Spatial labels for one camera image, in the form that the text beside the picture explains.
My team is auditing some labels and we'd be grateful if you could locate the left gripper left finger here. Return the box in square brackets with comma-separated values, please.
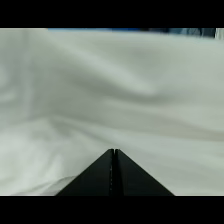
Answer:
[55, 148, 115, 197]

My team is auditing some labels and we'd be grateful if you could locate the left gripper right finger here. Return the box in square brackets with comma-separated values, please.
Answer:
[114, 148, 175, 197]

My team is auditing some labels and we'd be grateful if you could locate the white shirt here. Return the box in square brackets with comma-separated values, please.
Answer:
[0, 28, 224, 197]

